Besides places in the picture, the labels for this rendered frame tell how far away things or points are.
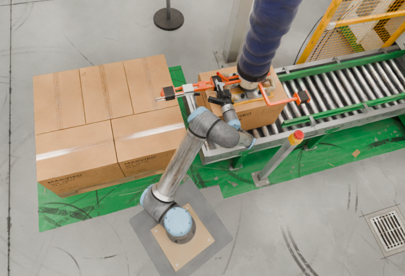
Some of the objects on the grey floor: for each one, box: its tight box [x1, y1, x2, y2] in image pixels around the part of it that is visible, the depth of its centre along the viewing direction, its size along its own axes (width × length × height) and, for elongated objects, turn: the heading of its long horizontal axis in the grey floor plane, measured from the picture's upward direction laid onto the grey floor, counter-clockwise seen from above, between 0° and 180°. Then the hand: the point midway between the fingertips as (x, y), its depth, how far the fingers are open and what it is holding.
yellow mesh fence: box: [296, 0, 405, 64], centre depth 255 cm, size 117×10×210 cm, turn 104°
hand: (214, 83), depth 203 cm, fingers closed on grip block, 6 cm apart
